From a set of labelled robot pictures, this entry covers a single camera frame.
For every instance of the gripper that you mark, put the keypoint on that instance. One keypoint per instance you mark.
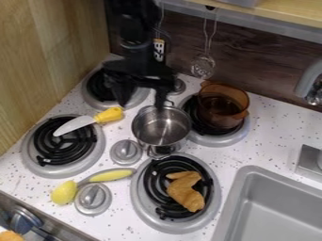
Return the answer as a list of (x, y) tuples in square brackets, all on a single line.
[(142, 72)]

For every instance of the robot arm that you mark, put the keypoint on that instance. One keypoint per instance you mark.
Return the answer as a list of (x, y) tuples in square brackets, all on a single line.
[(136, 28)]

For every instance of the silver pot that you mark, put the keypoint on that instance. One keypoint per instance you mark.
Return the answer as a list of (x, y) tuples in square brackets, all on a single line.
[(161, 131)]

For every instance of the clear plastic ladle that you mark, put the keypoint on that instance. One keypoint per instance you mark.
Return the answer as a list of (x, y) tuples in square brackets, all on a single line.
[(203, 66)]

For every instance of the brown clear cup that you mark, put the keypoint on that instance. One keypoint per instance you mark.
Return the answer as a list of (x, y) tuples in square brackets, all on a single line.
[(222, 105)]

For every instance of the toy stove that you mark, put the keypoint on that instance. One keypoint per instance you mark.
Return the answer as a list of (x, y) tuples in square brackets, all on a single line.
[(63, 147)]

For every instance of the yellow toy spoon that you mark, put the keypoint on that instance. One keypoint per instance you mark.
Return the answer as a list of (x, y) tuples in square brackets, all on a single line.
[(65, 192)]

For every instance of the wooden shelf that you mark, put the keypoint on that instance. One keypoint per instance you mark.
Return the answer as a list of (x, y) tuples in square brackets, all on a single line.
[(260, 14)]

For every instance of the toy sink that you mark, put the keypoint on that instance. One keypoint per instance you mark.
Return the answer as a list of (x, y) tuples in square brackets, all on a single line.
[(272, 210)]

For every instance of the tap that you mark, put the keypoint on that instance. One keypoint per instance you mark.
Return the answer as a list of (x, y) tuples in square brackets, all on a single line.
[(310, 161)]

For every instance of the orange toy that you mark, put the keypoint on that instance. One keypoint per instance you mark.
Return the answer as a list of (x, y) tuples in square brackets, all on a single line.
[(9, 236)]

